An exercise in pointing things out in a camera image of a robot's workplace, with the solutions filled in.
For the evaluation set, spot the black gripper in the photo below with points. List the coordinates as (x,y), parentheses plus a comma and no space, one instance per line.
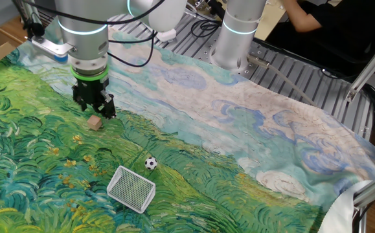
(91,90)

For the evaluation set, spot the small wooden cube block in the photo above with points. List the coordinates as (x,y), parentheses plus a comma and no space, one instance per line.
(94,123)

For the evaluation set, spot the bare person forearm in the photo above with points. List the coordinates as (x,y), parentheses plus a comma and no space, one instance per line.
(300,22)

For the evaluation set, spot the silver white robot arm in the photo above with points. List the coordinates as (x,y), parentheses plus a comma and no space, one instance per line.
(80,16)

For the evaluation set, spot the small toy soccer ball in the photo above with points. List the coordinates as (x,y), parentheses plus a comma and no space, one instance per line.
(151,163)

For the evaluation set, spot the white mesh toy goal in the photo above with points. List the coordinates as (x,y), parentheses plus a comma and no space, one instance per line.
(131,190)

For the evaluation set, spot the white power adapter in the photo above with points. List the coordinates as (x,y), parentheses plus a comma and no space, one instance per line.
(167,35)

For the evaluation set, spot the painted landscape print cloth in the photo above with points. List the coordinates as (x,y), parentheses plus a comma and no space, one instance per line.
(239,145)

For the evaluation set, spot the tan cardboard sheet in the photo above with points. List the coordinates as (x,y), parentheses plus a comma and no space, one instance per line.
(268,19)

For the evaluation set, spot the person in black clothes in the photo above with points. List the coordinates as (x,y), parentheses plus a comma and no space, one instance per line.
(346,26)

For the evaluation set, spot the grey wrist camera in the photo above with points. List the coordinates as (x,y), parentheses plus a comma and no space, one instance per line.
(49,48)

